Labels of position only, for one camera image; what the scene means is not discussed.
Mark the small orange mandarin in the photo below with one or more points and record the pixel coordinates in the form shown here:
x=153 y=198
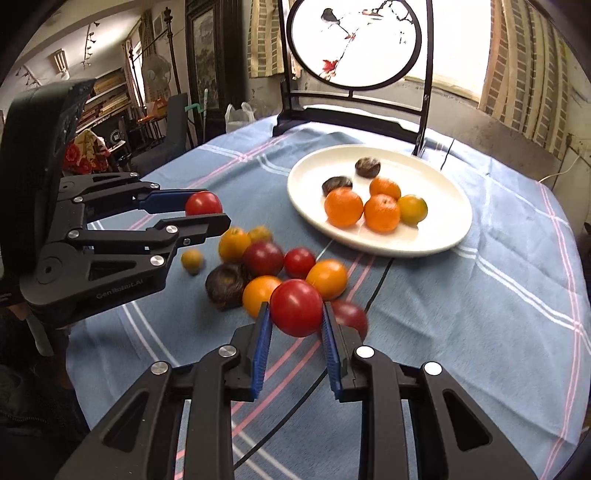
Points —
x=385 y=186

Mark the dark framed painting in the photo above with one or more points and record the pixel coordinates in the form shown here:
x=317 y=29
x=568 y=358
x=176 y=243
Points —
x=216 y=62

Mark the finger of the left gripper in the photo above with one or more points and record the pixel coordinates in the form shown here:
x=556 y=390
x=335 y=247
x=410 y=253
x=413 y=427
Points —
x=166 y=236
x=109 y=194

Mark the dark red plum left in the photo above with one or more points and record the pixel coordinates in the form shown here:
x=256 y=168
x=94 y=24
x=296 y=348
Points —
x=263 y=259

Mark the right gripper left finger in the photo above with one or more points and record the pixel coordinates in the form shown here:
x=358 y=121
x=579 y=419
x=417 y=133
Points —
x=137 y=438

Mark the small kumquat behind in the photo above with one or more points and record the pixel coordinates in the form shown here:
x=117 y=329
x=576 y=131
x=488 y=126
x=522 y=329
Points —
x=260 y=233

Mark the beige checked curtain left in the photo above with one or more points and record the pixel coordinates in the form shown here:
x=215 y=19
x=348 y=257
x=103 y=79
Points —
x=264 y=49

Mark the beige checked curtain right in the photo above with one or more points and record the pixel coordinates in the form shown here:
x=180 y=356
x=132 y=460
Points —
x=526 y=85

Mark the small yellow kumquat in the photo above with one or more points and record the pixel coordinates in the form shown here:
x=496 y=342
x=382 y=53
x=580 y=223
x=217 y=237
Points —
x=192 y=260

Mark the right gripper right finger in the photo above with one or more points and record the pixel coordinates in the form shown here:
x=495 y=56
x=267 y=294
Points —
x=415 y=419

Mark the bird painting screen stand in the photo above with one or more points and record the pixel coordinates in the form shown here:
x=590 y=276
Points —
x=336 y=54

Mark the standing fan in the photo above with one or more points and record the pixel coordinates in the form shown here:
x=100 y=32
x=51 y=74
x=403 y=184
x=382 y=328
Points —
x=156 y=73

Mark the white round plate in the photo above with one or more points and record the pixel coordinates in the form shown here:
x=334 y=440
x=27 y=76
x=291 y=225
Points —
x=450 y=212

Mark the small red tomato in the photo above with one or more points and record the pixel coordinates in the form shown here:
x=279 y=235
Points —
x=298 y=262

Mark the beige checked curtain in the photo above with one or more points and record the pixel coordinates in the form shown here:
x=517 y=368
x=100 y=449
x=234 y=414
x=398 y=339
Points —
x=526 y=85
x=264 y=49

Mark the dark purple plum right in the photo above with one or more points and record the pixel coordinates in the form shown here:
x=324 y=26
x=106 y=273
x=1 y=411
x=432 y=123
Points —
x=348 y=314

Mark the large orange mandarin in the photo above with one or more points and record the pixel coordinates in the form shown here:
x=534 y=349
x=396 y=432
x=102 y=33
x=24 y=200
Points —
x=343 y=207

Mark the oblong yellow kumquat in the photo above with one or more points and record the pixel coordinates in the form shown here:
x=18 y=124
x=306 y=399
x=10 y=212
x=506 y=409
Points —
x=232 y=245

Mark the white plastic bag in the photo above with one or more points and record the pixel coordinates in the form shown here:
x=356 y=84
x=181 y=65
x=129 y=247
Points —
x=238 y=118

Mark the large wrinkled passion fruit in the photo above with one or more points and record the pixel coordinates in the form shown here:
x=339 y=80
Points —
x=225 y=285

